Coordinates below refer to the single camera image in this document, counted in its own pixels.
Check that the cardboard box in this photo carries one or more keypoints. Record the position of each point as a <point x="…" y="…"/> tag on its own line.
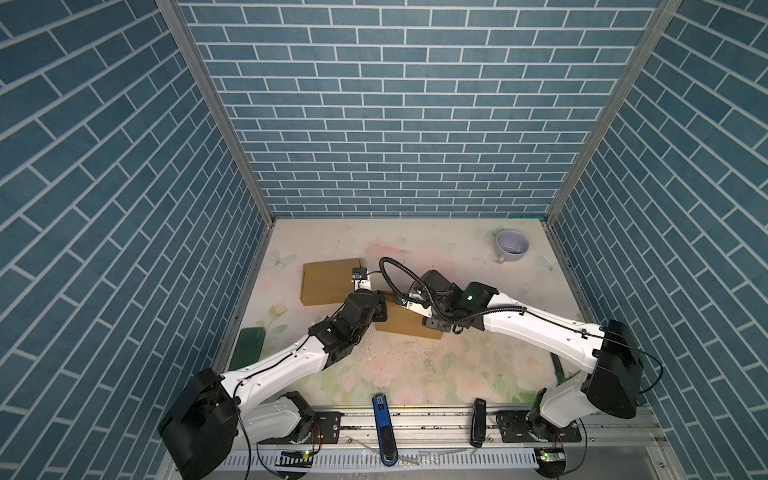
<point x="327" y="282"/>

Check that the aluminium front rail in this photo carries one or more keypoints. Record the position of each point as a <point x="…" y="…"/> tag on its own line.
<point x="449" y="427"/>

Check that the dark green flat object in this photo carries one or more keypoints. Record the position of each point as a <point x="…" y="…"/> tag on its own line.
<point x="248" y="347"/>

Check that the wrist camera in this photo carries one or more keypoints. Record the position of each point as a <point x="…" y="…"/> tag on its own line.
<point x="360" y="278"/>
<point x="423" y="298"/>

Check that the blue black handheld tool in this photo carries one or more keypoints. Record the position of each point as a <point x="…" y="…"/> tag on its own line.
<point x="388" y="450"/>

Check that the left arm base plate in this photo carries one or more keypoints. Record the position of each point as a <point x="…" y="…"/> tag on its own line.
<point x="324" y="427"/>

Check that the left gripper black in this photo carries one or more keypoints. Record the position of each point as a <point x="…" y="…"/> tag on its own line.
<point x="379" y="306"/>

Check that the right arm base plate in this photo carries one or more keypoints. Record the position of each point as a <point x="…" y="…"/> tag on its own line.
<point x="518" y="426"/>

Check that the lavender ceramic cup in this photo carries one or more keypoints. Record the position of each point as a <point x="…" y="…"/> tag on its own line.
<point x="511" y="246"/>

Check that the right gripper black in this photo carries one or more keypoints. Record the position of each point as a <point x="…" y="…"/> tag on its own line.
<point x="434" y="324"/>

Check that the green handled pliers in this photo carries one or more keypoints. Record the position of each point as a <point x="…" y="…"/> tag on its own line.
<point x="558" y="368"/>

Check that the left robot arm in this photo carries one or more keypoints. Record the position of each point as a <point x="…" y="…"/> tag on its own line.
<point x="216" y="412"/>

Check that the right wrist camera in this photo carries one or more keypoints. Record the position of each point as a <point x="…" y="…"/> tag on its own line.
<point x="423" y="298"/>

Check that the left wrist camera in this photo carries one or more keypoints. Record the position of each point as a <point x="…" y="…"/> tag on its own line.
<point x="360" y="278"/>

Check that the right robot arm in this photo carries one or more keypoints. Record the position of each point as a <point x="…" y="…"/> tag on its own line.
<point x="608" y="359"/>

